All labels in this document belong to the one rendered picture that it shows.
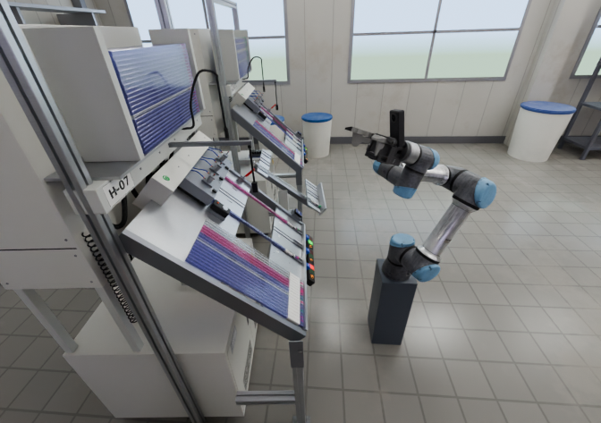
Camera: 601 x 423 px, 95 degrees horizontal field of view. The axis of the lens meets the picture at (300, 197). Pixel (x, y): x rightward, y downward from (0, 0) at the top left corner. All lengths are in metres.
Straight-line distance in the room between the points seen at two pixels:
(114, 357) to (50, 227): 0.64
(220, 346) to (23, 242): 0.73
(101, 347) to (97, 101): 0.99
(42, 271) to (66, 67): 0.62
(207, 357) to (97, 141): 0.88
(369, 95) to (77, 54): 4.23
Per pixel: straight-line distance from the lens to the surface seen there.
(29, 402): 2.38
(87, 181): 0.84
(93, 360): 1.53
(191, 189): 1.14
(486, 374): 2.12
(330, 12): 4.61
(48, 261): 1.13
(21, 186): 0.98
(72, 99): 0.92
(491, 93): 5.34
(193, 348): 1.32
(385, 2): 4.66
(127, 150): 0.90
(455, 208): 1.37
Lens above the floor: 1.69
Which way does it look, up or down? 31 degrees down
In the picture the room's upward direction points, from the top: 2 degrees counter-clockwise
